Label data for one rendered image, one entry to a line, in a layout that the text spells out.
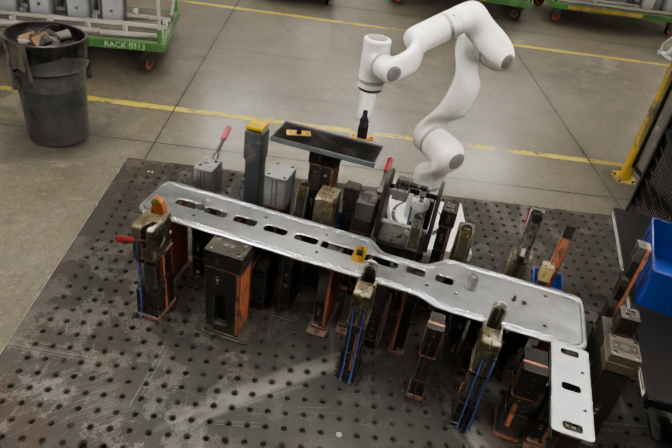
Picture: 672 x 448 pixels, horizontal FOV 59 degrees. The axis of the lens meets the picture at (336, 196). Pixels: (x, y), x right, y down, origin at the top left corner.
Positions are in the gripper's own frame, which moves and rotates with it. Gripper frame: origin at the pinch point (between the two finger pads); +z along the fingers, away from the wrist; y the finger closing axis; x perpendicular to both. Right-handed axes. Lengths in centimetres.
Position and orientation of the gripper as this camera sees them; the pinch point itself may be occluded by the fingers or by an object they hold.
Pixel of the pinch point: (362, 130)
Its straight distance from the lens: 196.1
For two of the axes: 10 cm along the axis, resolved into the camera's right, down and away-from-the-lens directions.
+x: 9.8, 1.8, -0.5
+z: -1.2, 8.3, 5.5
